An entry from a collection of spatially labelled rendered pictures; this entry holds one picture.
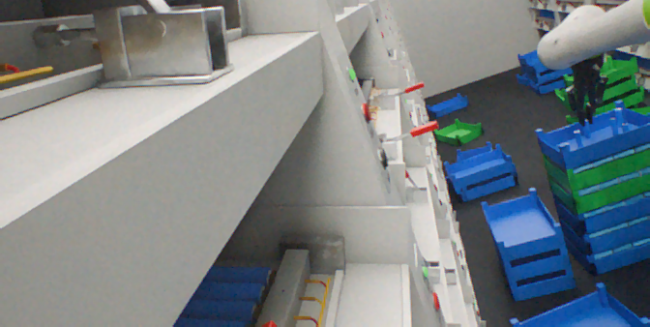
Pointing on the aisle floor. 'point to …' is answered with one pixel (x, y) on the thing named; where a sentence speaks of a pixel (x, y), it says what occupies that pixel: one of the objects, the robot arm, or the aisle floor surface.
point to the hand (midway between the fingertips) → (585, 115)
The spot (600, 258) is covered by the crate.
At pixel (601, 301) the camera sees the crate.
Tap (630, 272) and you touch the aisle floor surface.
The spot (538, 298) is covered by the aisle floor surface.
